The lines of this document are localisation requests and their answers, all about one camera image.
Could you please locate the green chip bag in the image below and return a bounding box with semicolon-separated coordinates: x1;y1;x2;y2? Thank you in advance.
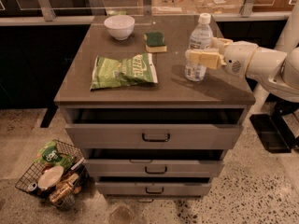
90;53;158;91

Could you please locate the top grey drawer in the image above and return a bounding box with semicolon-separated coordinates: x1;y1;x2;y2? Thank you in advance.
66;108;242;149

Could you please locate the silver can in basket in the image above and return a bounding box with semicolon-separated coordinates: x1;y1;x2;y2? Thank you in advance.
27;182;38;193

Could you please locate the flattened cardboard box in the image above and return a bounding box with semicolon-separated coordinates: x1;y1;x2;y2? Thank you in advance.
151;0;243;14

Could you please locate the middle grey drawer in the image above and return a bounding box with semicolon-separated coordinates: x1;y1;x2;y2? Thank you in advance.
85;149;224;177

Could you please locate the white bowl in basket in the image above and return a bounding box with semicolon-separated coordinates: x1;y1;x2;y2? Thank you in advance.
37;166;64;189

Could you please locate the grey drawer cabinet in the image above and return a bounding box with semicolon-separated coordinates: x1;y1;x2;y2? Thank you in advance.
53;14;256;201

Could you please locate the grey drawer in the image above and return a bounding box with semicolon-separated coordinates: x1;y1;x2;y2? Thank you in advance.
66;108;242;149
85;149;224;177
95;177;211;197

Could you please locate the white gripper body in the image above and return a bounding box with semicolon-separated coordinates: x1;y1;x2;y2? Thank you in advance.
223;41;258;78

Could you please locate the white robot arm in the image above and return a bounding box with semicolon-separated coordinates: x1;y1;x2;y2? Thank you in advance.
185;37;299;103

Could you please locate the green yellow sponge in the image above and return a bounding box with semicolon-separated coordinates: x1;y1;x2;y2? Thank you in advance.
144;32;167;53

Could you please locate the white ceramic bowl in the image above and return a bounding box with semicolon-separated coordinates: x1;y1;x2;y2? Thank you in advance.
104;15;135;40

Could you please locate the green snack bag in basket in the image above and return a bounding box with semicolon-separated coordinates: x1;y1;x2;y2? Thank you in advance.
34;140;73;170

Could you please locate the bottom grey drawer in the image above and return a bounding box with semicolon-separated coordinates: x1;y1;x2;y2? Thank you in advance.
95;177;211;197

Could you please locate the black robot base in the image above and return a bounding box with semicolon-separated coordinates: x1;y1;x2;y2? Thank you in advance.
249;101;299;153

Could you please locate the gold packet in basket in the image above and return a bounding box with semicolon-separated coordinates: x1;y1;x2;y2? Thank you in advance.
49;182;73;203

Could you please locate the black wire basket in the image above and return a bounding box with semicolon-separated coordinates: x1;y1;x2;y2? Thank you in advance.
15;140;89;210

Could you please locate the clear blue plastic water bottle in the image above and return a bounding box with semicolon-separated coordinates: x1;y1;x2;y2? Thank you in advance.
185;13;213;82

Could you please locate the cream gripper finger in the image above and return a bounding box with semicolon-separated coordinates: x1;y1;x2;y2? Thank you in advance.
211;37;233;53
185;49;226;69

